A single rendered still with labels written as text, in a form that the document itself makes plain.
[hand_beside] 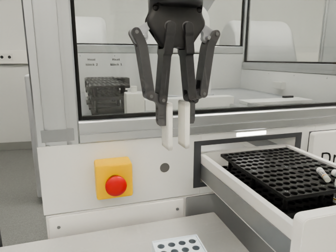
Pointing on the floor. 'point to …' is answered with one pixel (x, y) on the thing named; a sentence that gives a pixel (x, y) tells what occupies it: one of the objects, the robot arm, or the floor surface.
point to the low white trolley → (141, 237)
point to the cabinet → (184, 210)
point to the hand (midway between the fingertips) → (175, 125)
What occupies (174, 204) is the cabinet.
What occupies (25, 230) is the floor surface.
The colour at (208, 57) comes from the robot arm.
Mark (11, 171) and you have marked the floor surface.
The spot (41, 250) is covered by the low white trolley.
